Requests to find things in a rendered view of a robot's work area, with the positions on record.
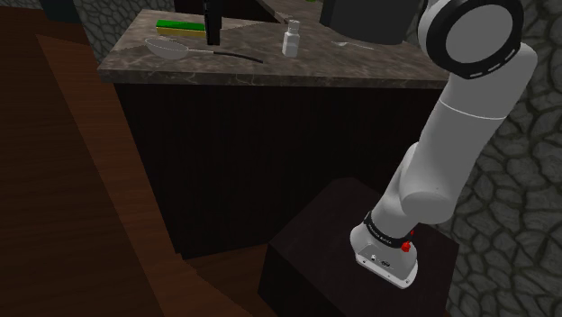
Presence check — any white plastic bottle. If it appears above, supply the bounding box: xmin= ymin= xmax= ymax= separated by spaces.
xmin=281 ymin=19 xmax=303 ymax=59

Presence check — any green and yellow sponge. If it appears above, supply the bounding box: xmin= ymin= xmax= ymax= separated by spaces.
xmin=155 ymin=19 xmax=207 ymax=40

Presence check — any silver spoon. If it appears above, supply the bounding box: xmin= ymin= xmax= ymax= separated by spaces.
xmin=331 ymin=40 xmax=376 ymax=50

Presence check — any metal strainer with black handle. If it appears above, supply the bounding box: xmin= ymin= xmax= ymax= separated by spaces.
xmin=144 ymin=37 xmax=265 ymax=65

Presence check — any dark robot stand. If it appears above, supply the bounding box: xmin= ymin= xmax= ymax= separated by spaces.
xmin=257 ymin=177 xmax=461 ymax=317

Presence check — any dark kitchen counter cabinet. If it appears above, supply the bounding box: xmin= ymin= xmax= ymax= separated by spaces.
xmin=96 ymin=8 xmax=451 ymax=260

